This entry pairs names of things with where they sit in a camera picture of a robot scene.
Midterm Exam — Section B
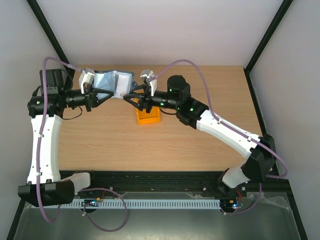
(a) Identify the blue card holder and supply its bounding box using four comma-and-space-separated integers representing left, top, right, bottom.
93, 70, 138, 99

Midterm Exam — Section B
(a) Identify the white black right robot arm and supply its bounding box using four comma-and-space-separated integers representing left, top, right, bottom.
123, 75, 276, 196

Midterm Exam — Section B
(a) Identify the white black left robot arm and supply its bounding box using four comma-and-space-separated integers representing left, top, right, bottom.
17, 68, 114, 207

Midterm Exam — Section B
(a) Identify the yellow plastic bin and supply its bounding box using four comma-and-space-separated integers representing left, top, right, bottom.
136, 107, 161, 125

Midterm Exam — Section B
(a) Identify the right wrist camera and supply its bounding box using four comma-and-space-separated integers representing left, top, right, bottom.
140, 69, 158, 97

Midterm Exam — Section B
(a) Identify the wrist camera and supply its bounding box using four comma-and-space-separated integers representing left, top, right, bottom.
78, 68, 95, 94
140, 69, 158, 97

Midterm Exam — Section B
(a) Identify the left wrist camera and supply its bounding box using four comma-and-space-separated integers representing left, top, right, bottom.
78, 68, 95, 94

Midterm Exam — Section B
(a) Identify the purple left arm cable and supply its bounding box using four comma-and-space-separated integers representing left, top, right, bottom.
36, 56, 129, 231

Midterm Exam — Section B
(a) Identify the black left frame post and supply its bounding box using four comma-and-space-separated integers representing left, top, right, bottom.
26, 0, 69, 64

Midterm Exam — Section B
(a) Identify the black frame post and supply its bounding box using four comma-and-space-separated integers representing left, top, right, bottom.
26, 0, 69, 64
244, 0, 294, 73

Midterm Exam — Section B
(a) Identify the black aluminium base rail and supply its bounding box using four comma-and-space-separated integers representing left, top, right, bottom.
60, 170, 291, 198

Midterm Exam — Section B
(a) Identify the white slotted cable duct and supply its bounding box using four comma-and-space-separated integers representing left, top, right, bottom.
61, 199, 221, 210

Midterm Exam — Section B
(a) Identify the black right frame post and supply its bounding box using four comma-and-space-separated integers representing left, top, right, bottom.
244, 0, 294, 73

